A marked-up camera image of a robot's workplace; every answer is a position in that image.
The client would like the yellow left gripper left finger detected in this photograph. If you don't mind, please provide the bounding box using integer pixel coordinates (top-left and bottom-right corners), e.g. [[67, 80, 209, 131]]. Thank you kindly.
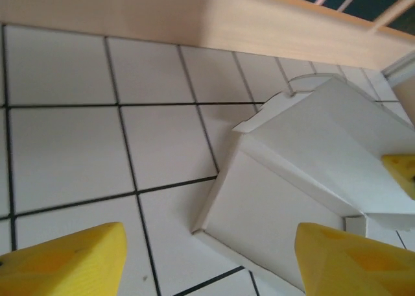
[[0, 221, 127, 296]]

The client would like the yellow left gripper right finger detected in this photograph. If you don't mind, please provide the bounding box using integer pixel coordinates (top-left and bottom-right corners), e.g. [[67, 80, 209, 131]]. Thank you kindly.
[[296, 222, 415, 296]]

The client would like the white paper box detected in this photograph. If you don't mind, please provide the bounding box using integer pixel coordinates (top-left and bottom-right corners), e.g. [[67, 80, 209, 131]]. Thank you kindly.
[[191, 76, 415, 296]]

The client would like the aluminium corner post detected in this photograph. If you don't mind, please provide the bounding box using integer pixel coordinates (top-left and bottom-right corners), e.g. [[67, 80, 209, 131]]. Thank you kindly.
[[381, 52, 415, 86]]

